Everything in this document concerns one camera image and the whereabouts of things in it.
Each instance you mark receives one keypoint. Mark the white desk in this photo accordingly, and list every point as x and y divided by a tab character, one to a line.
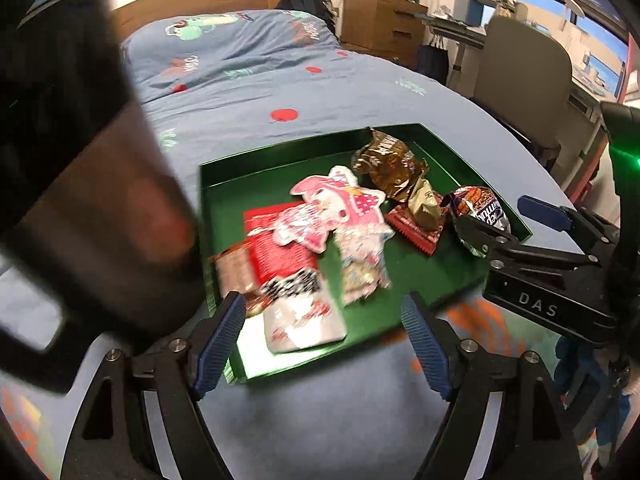
585	100

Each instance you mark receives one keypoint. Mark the wooden drawer cabinet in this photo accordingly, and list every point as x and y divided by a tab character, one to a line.
385	25

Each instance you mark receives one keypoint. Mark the black electric kettle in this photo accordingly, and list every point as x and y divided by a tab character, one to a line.
100	185

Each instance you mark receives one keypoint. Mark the brown snack packet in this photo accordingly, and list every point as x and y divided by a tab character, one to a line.
390	165

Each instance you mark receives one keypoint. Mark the grey chair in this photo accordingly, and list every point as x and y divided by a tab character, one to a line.
525	70

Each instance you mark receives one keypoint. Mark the clear nut packet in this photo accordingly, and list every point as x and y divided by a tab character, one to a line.
362	265

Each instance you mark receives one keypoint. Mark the small red bar packet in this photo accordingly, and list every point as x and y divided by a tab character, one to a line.
232	272

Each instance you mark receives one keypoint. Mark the white desk lamp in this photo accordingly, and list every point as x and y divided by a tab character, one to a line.
575	7

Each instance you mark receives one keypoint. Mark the dark blue paper bag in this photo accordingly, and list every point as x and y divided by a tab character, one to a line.
432	62

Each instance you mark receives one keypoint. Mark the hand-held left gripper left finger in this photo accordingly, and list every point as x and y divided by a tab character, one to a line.
220	345

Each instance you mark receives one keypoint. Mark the gold candy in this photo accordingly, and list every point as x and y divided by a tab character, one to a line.
425	205

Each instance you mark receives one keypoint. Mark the blue printed blanket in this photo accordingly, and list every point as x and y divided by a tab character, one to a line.
310	420

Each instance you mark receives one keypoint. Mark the green tray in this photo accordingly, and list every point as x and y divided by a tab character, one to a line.
430	270

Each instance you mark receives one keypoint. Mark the white brown cookie packet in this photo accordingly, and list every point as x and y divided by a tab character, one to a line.
480	207

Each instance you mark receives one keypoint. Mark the black backpack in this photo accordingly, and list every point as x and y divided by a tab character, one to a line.
305	10

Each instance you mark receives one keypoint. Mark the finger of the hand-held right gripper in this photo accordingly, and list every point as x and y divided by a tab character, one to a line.
545	211
480	237

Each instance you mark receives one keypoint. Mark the wooden headboard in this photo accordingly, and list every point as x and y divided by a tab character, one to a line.
200	0

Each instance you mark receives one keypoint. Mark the pink cartoon snack packet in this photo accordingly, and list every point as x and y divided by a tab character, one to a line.
340	205

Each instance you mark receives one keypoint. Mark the dark red snack packet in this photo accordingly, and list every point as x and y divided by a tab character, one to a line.
417	232

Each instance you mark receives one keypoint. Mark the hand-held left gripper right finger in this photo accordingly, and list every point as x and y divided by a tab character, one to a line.
425	350

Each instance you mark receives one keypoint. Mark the long red snack packet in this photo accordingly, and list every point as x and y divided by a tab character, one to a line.
295	300

